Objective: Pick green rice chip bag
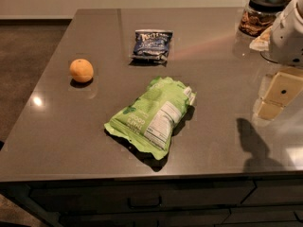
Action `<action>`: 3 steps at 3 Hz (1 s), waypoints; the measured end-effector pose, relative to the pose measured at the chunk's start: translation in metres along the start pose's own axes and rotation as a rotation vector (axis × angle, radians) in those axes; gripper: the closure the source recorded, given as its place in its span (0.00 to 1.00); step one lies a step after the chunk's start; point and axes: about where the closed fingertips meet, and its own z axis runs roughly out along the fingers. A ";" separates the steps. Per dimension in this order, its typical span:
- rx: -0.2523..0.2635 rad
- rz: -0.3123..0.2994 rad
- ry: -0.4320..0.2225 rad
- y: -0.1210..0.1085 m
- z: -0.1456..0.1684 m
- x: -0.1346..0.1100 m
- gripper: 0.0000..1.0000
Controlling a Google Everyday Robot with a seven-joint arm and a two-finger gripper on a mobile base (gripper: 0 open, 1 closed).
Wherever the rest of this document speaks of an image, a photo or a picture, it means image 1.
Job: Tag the orange fruit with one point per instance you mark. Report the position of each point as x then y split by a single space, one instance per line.
81 70

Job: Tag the green rice chip bag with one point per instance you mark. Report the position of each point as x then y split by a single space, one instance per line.
148 123

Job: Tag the blue chip bag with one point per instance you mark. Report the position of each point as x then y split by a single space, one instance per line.
152 45

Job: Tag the dark cabinet drawer with handle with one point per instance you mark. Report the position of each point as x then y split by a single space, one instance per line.
146 196

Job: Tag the dark right cabinet drawer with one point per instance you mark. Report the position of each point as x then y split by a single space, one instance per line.
276 192

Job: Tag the glass jar with black lid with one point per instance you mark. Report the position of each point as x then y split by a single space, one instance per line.
259 15

